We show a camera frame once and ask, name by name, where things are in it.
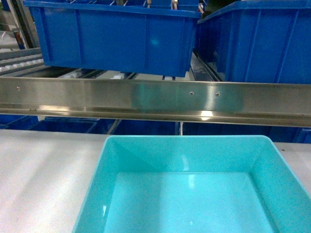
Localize blue bin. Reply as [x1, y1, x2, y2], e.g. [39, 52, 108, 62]
[24, 0, 201, 77]
[194, 0, 311, 84]

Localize blue bins under rail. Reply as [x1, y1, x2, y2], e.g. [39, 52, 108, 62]
[0, 114, 311, 144]

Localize teal plastic bin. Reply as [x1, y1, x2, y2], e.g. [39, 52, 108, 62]
[73, 135, 311, 233]

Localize blue bin upper right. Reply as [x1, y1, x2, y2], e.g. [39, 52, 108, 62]
[194, 0, 311, 84]

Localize roller conveyor track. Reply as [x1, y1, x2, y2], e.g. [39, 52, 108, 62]
[0, 48, 44, 76]

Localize blue bin upper left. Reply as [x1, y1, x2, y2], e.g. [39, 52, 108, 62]
[24, 0, 201, 77]

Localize stainless steel shelf rail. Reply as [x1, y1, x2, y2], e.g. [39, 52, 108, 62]
[0, 77, 311, 127]

